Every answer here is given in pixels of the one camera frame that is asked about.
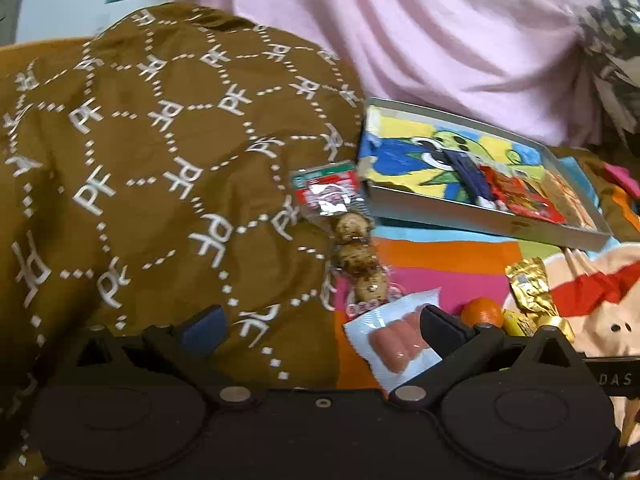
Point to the cake bar packet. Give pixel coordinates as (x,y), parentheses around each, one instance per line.
(570,200)

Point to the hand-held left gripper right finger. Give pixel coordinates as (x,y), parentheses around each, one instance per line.
(445,332)

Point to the gold foil snack packet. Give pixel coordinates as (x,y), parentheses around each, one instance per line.
(532,285)

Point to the orange mandarin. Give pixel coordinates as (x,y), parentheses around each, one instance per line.
(481,312)

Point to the cartoon drawing sheet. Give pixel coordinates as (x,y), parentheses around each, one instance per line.
(400,160)

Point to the blue snack box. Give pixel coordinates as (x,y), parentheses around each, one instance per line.
(470,180)

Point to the quail egg skewer packet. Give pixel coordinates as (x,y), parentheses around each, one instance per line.
(350,230)

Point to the white sausage packet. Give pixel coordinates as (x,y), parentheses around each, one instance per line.
(395,345)

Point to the yellow green snack packet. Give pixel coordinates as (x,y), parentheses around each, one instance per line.
(517,324)

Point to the grey wall panel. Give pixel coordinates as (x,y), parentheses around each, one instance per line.
(10,15)

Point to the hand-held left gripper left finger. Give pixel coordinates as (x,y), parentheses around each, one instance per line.
(202,332)

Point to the brown patterned duvet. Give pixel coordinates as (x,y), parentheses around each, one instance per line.
(150,185)

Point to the grey shallow tray box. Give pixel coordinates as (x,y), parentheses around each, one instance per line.
(450,217)

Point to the colourful cartoon printed blanket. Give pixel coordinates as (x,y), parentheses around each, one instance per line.
(450,265)

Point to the red cookie packet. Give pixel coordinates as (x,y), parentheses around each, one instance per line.
(520,195)

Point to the pink cloth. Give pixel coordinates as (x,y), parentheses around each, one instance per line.
(400,35)

